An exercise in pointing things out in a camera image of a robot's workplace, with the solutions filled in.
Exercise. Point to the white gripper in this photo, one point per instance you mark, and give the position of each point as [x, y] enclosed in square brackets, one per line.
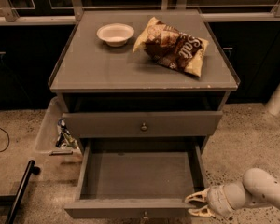
[216, 200]

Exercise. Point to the grey drawer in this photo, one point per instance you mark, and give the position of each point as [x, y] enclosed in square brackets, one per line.
[137, 178]
[142, 124]

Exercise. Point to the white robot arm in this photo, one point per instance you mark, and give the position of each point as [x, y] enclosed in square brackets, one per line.
[256, 189]

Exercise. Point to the grey top drawer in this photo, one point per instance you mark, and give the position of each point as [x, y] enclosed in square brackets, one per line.
[142, 124]

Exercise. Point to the grey drawer cabinet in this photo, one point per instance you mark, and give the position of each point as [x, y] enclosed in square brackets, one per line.
[93, 77]

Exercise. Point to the snack packets in bin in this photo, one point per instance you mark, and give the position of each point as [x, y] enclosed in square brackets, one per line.
[64, 139]

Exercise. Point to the yellow brown chip bag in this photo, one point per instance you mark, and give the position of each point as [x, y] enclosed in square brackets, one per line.
[173, 49]

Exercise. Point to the clear plastic side bin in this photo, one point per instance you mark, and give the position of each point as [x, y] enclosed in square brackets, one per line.
[48, 134]

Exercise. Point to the black metal bar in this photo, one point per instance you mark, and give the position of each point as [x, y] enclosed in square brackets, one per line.
[13, 201]

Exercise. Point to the white paper bowl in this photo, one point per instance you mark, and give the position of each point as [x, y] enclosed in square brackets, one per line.
[115, 34]

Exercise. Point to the metal railing frame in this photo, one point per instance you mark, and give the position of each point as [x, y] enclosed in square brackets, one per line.
[42, 12]

